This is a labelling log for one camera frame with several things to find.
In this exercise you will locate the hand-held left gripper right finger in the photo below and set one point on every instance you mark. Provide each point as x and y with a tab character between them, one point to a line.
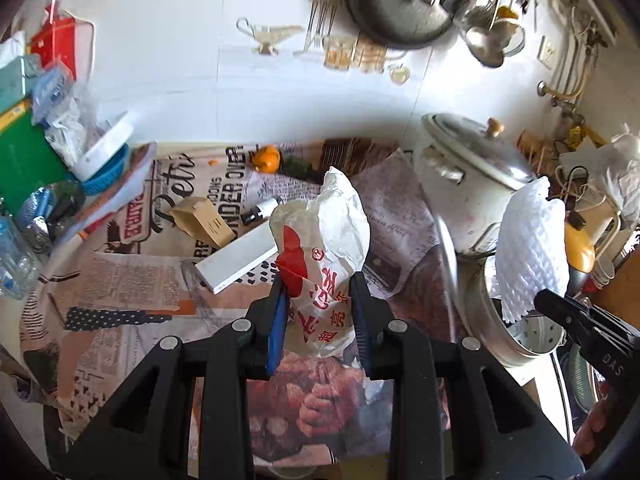
363	345

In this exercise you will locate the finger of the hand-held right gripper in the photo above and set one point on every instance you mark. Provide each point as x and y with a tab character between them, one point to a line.
552	305

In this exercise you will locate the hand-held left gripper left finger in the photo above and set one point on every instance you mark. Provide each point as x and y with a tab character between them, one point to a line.
277	322

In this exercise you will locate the white foam net sleeve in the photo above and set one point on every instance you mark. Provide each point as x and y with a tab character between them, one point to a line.
530	250

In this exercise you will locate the white paper bag red print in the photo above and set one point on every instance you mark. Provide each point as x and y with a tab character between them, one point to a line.
320	240

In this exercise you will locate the large orange peel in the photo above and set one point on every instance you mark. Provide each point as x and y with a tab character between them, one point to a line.
265	158

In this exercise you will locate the person's right hand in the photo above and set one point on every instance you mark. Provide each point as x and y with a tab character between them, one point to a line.
590	430

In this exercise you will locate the steel pot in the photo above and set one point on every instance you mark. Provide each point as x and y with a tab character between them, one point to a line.
530	342

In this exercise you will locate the yellow electric kettle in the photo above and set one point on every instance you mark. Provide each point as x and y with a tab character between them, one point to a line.
582	250

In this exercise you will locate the long white box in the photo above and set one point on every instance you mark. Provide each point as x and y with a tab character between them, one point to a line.
237	260

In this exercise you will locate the small black white bottle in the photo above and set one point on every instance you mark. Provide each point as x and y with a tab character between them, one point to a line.
259	211

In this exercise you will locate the small brown cardboard box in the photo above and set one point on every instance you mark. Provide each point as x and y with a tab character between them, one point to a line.
202	220

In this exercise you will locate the white rice cooker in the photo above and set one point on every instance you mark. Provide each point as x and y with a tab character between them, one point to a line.
465	210

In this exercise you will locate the dark green bottle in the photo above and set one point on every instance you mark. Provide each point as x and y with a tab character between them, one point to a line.
300	169

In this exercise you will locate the white plastic bag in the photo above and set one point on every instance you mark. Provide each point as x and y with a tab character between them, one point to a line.
620	165

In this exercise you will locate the printed newspaper-style tablecloth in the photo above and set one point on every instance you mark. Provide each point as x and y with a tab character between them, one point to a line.
125	280

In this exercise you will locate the steel cooker lid wooden knob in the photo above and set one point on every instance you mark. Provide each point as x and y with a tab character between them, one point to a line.
480	150

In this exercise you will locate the brass water tap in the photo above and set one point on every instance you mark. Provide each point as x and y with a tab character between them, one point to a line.
560	97

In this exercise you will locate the blue plastic basket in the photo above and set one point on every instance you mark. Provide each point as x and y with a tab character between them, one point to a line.
107	177

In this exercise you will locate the white round bowl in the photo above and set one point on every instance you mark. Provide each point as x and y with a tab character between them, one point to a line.
105	145

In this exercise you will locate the silver foil bag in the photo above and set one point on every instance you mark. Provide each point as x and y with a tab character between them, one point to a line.
45	205

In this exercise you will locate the steel ladle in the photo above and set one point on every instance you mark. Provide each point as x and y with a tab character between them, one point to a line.
485	45

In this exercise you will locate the clear plastic water bottle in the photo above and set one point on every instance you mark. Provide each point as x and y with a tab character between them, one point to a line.
17	255

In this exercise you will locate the clear plastic bags pile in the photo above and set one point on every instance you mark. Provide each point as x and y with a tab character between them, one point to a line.
65	120

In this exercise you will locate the black wok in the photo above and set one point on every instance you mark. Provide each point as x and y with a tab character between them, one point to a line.
395	5

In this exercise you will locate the teal box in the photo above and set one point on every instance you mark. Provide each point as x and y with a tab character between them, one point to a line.
17	85

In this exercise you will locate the red plastic bag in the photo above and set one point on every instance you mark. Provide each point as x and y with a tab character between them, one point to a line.
57	42

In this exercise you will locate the white wall socket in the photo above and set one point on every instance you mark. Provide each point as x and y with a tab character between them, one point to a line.
547	53

